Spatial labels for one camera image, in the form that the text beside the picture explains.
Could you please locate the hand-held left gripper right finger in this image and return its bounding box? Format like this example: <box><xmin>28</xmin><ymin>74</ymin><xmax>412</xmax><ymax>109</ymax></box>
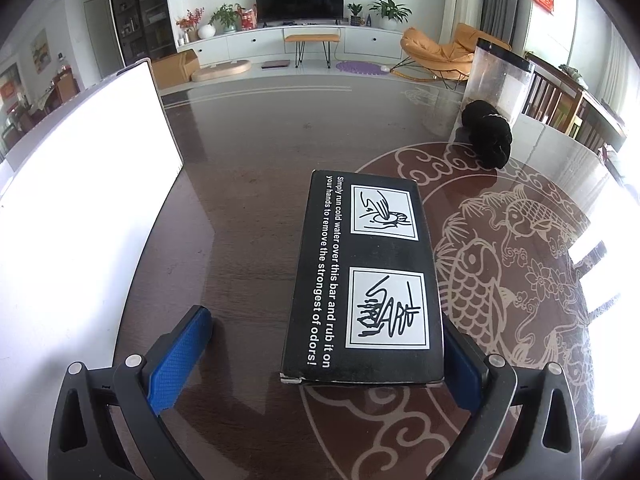
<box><xmin>442</xmin><ymin>322</ymin><xmax>583</xmax><ymax>480</ymax></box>

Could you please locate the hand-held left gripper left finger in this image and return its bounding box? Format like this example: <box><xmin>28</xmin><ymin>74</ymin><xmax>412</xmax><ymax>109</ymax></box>
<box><xmin>47</xmin><ymin>305</ymin><xmax>213</xmax><ymax>480</ymax></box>

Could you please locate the black printed box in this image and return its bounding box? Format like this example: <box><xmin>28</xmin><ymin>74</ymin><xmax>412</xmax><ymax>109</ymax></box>
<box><xmin>280</xmin><ymin>170</ymin><xmax>446</xmax><ymax>387</ymax></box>

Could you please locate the white board panel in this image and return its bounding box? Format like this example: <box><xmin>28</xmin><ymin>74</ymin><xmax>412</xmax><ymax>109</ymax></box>
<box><xmin>0</xmin><ymin>57</ymin><xmax>184</xmax><ymax>480</ymax></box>

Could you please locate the black fluffy scrunchie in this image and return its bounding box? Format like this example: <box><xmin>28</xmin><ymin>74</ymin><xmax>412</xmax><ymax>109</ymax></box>
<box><xmin>460</xmin><ymin>100</ymin><xmax>514</xmax><ymax>171</ymax></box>

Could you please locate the cardboard box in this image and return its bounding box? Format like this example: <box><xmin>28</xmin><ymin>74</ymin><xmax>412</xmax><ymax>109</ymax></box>
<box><xmin>150</xmin><ymin>49</ymin><xmax>202</xmax><ymax>90</ymax></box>

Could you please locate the beige oval floor board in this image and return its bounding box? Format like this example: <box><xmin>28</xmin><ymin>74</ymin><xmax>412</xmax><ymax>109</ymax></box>
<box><xmin>192</xmin><ymin>59</ymin><xmax>252</xmax><ymax>82</ymax></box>

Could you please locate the wooden dining chair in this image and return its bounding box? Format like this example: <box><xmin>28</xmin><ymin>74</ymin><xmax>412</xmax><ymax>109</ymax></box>
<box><xmin>520</xmin><ymin>62</ymin><xmax>586</xmax><ymax>136</ymax></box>

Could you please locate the clear container with black lid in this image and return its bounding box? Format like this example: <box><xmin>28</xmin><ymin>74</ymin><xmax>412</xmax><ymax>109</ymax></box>
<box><xmin>462</xmin><ymin>37</ymin><xmax>536</xmax><ymax>131</ymax></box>

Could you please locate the white television cabinet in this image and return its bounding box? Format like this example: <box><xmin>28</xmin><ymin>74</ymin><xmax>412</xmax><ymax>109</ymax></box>
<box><xmin>175</xmin><ymin>25</ymin><xmax>406</xmax><ymax>68</ymax></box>

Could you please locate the orange lounge chair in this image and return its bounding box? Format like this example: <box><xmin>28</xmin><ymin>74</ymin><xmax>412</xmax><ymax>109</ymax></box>
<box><xmin>390</xmin><ymin>22</ymin><xmax>493</xmax><ymax>92</ymax></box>

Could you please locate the purple floor mat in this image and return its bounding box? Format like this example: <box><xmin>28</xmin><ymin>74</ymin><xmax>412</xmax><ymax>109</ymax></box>
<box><xmin>335</xmin><ymin>60</ymin><xmax>386</xmax><ymax>77</ymax></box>

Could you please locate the red flower arrangement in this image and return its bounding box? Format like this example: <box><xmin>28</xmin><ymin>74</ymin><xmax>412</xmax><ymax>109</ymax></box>
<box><xmin>176</xmin><ymin>8</ymin><xmax>206</xmax><ymax>43</ymax></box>

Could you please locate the leafy green potted plant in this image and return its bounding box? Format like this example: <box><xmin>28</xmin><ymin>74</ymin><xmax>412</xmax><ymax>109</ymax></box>
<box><xmin>209</xmin><ymin>3</ymin><xmax>246</xmax><ymax>33</ymax></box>

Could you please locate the wooden bench with black legs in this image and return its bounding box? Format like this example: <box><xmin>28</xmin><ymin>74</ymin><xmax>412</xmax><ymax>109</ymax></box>
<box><xmin>283</xmin><ymin>33</ymin><xmax>341</xmax><ymax>68</ymax></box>

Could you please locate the dark display cabinet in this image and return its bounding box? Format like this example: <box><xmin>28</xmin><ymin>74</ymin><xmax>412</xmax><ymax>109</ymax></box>
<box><xmin>106</xmin><ymin>0</ymin><xmax>177</xmax><ymax>66</ymax></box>

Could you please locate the flat screen television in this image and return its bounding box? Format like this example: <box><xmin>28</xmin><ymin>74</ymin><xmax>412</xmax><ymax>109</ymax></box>
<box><xmin>254</xmin><ymin>0</ymin><xmax>347</xmax><ymax>26</ymax></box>

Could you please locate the large plant in white pot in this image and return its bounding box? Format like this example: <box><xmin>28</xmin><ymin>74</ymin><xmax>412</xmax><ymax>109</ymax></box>
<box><xmin>368</xmin><ymin>0</ymin><xmax>413</xmax><ymax>30</ymax></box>

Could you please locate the cream curtain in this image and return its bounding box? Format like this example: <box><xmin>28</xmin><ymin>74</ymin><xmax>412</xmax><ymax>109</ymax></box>
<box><xmin>446</xmin><ymin>0</ymin><xmax>488</xmax><ymax>51</ymax></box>

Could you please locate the grey curtain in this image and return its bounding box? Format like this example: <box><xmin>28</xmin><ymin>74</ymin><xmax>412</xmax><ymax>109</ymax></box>
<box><xmin>482</xmin><ymin>0</ymin><xmax>531</xmax><ymax>56</ymax></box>

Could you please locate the framed wall picture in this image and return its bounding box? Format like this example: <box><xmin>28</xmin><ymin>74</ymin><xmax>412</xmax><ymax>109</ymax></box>
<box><xmin>30</xmin><ymin>30</ymin><xmax>51</xmax><ymax>68</ymax></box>

